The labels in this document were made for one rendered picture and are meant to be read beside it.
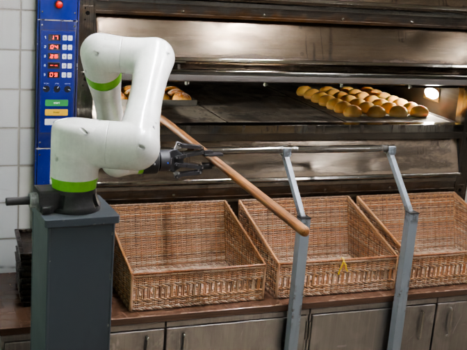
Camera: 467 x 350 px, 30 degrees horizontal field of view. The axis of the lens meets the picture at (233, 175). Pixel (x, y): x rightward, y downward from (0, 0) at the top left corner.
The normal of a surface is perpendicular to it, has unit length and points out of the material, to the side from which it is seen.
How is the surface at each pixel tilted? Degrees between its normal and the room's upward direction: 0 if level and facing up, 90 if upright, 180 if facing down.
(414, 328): 90
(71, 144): 89
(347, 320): 90
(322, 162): 70
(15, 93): 90
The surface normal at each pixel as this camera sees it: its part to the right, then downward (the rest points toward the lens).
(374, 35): 0.36, -0.07
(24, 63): 0.36, 0.27
